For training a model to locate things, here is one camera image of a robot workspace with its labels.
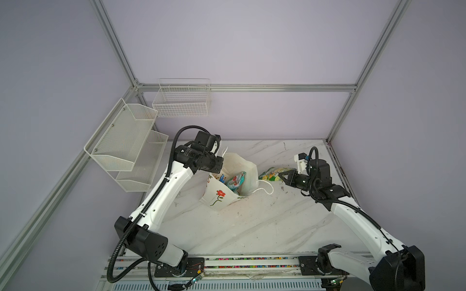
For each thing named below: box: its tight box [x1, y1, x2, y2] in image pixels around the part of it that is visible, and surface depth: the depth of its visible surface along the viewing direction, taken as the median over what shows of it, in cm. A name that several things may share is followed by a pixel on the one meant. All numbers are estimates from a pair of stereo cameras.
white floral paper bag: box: [200, 152, 260, 212], surface depth 79 cm
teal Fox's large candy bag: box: [226, 170, 247, 196], surface depth 83 cm
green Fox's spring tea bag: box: [258, 167, 297, 182], surface depth 82 cm
